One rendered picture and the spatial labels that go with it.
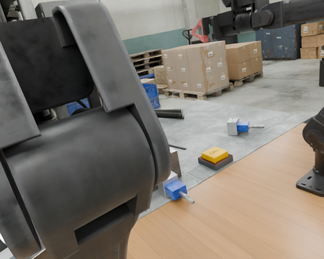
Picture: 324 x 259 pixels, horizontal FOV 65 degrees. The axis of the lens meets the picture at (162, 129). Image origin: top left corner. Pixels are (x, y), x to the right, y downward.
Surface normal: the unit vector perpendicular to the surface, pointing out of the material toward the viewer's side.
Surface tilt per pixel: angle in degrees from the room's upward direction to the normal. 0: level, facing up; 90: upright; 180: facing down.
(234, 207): 0
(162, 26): 90
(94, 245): 120
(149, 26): 90
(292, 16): 93
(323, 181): 0
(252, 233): 0
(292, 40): 90
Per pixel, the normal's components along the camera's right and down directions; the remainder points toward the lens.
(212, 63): 0.58, 0.32
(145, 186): 0.59, 0.62
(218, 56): 0.52, 0.07
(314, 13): -0.78, 0.40
